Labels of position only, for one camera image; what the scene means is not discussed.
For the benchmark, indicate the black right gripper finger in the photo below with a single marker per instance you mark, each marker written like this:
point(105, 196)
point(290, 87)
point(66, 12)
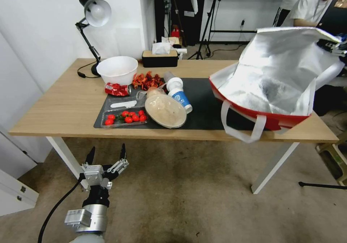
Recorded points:
point(326, 44)

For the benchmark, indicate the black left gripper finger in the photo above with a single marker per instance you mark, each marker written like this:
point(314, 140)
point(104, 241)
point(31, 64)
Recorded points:
point(122, 152)
point(90, 156)

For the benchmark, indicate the red silver food delivery bag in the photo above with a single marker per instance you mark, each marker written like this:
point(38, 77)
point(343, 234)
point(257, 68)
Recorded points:
point(273, 72)

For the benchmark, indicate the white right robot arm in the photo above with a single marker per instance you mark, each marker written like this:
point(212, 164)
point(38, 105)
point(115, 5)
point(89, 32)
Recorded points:
point(342, 70)

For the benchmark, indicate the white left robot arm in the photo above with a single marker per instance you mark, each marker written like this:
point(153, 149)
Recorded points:
point(88, 221)

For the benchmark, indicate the round clear food container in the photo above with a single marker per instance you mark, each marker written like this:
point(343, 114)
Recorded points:
point(165, 111)

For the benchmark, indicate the clear bag with food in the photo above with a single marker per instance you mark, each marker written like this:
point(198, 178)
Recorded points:
point(156, 92)

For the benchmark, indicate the clear plastic tomato tray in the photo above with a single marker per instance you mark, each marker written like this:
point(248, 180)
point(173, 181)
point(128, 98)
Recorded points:
point(119, 123)

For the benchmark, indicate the person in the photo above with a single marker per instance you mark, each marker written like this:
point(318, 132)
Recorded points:
point(309, 4)

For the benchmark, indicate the white plastic spoon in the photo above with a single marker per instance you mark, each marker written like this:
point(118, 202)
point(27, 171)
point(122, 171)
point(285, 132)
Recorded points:
point(123, 104)

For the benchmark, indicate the crushed red can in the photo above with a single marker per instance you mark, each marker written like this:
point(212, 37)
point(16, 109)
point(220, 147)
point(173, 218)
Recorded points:
point(117, 89)

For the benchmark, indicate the wooden table white legs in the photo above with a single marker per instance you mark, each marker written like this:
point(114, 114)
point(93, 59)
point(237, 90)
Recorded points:
point(54, 102)

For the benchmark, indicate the red dried peels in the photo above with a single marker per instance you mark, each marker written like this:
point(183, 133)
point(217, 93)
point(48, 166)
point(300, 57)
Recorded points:
point(147, 80)

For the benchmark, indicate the blue white paper cup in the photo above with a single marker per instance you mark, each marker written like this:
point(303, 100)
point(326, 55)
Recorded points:
point(181, 98)

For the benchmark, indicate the white bowl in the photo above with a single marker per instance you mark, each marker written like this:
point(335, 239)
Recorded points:
point(117, 68)

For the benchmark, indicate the white cabinet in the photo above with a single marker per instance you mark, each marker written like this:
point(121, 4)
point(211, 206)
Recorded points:
point(10, 188)

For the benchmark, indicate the white plastic cup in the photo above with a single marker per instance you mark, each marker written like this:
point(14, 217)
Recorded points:
point(174, 83)

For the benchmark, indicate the grey plastic cup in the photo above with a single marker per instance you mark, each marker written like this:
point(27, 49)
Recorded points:
point(168, 75)

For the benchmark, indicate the black table mat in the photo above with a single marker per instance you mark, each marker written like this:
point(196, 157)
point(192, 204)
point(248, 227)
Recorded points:
point(203, 104)

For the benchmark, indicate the black tissue box wooden lid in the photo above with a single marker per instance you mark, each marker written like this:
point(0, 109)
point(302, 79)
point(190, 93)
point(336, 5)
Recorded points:
point(160, 60)

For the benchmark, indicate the white tissue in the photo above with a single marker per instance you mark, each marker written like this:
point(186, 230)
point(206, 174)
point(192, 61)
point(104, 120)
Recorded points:
point(161, 47)

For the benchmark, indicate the green plastic stool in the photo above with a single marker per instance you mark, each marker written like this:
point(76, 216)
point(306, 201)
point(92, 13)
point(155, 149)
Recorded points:
point(332, 159)

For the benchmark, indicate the black tripod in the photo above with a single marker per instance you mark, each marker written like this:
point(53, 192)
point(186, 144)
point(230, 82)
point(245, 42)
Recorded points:
point(206, 26)

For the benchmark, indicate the black stand leg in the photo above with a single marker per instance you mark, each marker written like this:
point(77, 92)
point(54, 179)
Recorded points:
point(322, 185)

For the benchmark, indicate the black desk lamp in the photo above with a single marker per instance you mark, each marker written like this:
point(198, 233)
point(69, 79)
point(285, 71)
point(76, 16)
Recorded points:
point(97, 9)

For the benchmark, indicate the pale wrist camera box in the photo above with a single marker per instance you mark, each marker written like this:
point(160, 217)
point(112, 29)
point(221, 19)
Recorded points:
point(93, 174)

